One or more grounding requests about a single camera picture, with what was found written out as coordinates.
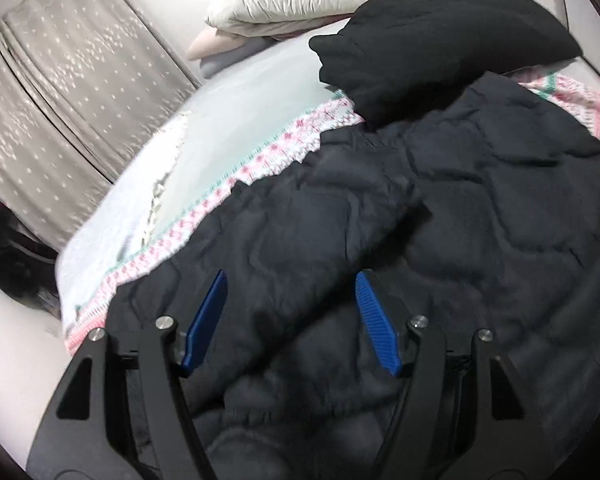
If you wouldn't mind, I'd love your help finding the dark bundle beside bed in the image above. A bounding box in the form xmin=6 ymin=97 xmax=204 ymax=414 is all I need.
xmin=0 ymin=188 xmax=62 ymax=319

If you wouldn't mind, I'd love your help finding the pink pillow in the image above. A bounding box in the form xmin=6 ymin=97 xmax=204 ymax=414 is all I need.
xmin=187 ymin=27 xmax=251 ymax=61

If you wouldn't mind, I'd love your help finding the grey dotted curtain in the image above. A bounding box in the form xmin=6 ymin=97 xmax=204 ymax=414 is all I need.
xmin=0 ymin=0 xmax=201 ymax=252

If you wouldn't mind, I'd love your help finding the dark navy quilted jacket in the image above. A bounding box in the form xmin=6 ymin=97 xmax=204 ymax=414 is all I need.
xmin=102 ymin=71 xmax=600 ymax=480

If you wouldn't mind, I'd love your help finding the black garment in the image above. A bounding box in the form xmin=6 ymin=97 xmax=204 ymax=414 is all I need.
xmin=308 ymin=0 xmax=584 ymax=130

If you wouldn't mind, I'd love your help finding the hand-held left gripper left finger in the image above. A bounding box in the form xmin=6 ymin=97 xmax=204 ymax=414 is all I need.
xmin=26 ymin=269 xmax=229 ymax=480

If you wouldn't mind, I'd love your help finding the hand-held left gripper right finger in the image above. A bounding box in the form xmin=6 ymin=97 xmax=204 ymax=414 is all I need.
xmin=354 ymin=269 xmax=561 ymax=480

